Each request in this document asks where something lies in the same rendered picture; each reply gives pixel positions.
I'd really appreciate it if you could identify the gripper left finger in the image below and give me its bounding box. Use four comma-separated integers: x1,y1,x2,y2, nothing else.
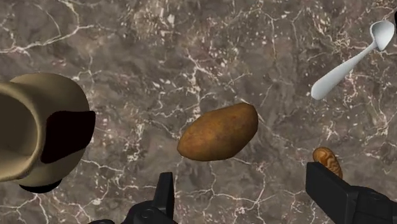
88,172,178,224

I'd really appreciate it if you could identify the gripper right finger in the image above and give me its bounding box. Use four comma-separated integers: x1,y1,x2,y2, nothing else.
305,161,397,224

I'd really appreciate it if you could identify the small brown ridged pastry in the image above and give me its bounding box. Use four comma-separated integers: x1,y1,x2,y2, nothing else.
312,146,344,179

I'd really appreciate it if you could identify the brown potato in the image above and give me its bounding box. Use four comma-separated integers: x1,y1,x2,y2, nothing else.
176,102,259,162

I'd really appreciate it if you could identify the white spoon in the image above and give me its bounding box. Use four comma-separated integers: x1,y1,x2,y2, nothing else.
310,20,396,101

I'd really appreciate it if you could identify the beige cup with black patch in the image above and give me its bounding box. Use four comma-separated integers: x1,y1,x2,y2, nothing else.
0,72,97,194

